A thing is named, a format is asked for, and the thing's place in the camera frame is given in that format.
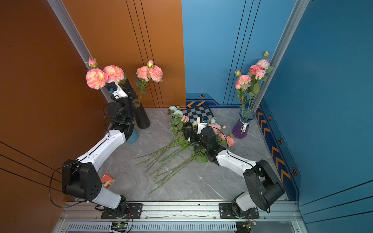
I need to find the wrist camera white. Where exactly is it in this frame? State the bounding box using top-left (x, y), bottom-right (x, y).
top-left (105, 81), bottom-right (128, 100)
top-left (196, 116), bottom-right (208, 135)

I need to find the teal ceramic vase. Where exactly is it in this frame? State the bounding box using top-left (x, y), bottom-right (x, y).
top-left (126, 128), bottom-right (139, 143)

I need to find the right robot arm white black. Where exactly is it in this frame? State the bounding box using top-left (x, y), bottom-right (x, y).
top-left (183, 124), bottom-right (285, 218)

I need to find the blue purple glass vase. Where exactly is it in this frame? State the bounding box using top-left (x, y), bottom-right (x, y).
top-left (232, 109), bottom-right (255, 139)

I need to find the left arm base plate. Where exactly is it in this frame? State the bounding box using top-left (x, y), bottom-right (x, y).
top-left (101, 203), bottom-right (143, 219)

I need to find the pale pink carnation stem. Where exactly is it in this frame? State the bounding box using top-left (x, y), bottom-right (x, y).
top-left (256, 51), bottom-right (271, 70)

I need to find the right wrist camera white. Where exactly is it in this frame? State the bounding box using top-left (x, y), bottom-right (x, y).
top-left (196, 116), bottom-right (208, 135)

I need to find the aluminium front rail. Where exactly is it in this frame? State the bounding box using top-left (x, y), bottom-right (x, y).
top-left (58, 200), bottom-right (303, 222)

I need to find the bunch of pink flowers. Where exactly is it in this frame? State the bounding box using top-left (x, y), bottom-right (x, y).
top-left (134, 105), bottom-right (235, 195)

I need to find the right green circuit board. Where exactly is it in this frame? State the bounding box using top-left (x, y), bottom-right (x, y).
top-left (242, 220), bottom-right (257, 230)

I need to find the pink rose stem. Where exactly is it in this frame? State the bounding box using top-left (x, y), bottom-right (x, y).
top-left (250, 68), bottom-right (267, 117)
top-left (248, 64), bottom-right (263, 117)

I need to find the left green circuit board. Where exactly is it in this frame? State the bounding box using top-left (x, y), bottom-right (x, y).
top-left (110, 222), bottom-right (128, 233)

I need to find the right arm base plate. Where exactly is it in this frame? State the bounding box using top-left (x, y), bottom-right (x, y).
top-left (219, 203), bottom-right (260, 219)

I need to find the black cylindrical vase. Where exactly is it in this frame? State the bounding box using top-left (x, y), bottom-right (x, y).
top-left (133, 102), bottom-right (151, 129)

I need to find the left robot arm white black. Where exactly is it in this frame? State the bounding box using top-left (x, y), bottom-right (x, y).
top-left (62, 80), bottom-right (139, 219)

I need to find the large peach bloom stem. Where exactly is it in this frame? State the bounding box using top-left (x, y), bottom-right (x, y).
top-left (85, 59), bottom-right (127, 90)

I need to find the right aluminium corner post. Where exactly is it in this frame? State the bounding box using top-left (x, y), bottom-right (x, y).
top-left (252, 0), bottom-right (310, 112)

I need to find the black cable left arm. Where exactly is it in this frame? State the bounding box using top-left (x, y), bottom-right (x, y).
top-left (49, 101), bottom-right (111, 209)

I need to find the left aluminium corner post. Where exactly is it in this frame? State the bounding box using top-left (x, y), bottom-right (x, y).
top-left (48, 0), bottom-right (112, 103)

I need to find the pink double bloom stem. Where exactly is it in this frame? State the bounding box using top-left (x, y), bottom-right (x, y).
top-left (235, 70), bottom-right (253, 112)

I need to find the red box left side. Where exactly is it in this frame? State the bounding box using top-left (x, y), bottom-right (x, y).
top-left (101, 174), bottom-right (115, 188)

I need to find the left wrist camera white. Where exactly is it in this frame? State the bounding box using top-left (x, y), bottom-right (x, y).
top-left (105, 81), bottom-right (128, 100)

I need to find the green circuit board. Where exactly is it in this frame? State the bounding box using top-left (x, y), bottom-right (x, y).
top-left (110, 222), bottom-right (128, 233)
top-left (242, 220), bottom-right (257, 230)

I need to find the aluminium corner post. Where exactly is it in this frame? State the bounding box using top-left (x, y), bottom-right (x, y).
top-left (252, 0), bottom-right (310, 112)
top-left (48, 0), bottom-right (112, 103)

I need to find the peach double bloom stem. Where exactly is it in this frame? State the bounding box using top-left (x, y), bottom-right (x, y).
top-left (136, 60), bottom-right (163, 107)

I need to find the black white chessboard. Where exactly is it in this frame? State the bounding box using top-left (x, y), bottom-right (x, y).
top-left (181, 105), bottom-right (214, 124)

